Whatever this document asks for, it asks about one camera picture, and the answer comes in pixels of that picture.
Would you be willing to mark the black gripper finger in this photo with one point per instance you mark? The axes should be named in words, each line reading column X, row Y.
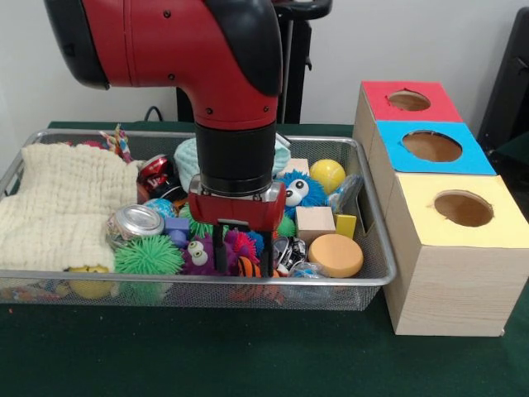
column 266, row 255
column 220, row 248

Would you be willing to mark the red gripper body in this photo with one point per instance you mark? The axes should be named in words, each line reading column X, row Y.
column 240, row 208

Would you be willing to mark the red black packet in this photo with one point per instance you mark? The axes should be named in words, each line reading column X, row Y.
column 155, row 169

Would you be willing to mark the clear blue plastic packet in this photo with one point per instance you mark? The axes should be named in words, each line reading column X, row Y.
column 347, row 192

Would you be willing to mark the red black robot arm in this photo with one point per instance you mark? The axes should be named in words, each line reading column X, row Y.
column 190, row 50

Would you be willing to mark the clear mesh bin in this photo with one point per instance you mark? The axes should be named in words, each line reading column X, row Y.
column 368, row 248

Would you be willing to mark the wooden box with three holes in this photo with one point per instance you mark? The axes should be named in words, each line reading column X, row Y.
column 450, row 273

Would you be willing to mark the orange tiger striped toy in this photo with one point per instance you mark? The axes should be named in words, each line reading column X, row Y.
column 248, row 267

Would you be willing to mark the purple spiky ball with eyes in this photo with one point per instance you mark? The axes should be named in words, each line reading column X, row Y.
column 198, row 256

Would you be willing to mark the purple plastic block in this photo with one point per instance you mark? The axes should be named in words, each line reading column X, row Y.
column 177, row 231

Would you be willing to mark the wooden cube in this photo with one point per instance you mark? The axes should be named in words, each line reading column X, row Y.
column 316, row 223

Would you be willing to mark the round wooden disc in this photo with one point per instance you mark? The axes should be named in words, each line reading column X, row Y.
column 335, row 255

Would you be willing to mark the blue fuzzy ball with eyes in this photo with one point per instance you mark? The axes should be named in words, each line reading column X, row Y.
column 307, row 192

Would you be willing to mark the large green spiky ball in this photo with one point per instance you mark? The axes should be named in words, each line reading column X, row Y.
column 150, row 256

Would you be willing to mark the blue globe ball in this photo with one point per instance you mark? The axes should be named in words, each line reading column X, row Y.
column 161, row 208

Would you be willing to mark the mint green knit cloth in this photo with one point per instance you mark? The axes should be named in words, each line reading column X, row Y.
column 185, row 161

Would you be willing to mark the yellow block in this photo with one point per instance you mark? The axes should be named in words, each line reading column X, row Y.
column 346, row 226

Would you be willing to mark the silver can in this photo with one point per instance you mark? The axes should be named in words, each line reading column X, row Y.
column 136, row 223

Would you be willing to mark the yellow ball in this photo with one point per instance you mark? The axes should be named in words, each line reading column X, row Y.
column 328, row 175

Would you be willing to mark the cream waffle cloth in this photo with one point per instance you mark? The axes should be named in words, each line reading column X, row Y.
column 62, row 198

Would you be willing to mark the black chair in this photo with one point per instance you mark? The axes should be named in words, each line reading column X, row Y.
column 508, row 91

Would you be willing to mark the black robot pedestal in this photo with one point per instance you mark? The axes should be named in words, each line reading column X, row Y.
column 299, row 66

